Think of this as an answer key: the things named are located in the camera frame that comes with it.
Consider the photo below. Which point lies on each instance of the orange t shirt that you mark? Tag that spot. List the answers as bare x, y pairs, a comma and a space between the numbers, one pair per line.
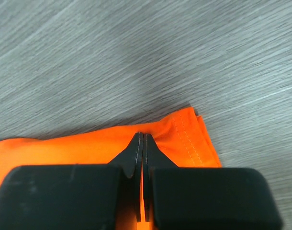
182, 136

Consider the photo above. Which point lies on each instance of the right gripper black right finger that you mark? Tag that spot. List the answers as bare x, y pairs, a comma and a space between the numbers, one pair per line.
182, 198

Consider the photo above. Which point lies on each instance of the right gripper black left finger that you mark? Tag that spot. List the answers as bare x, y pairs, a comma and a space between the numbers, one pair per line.
75, 196

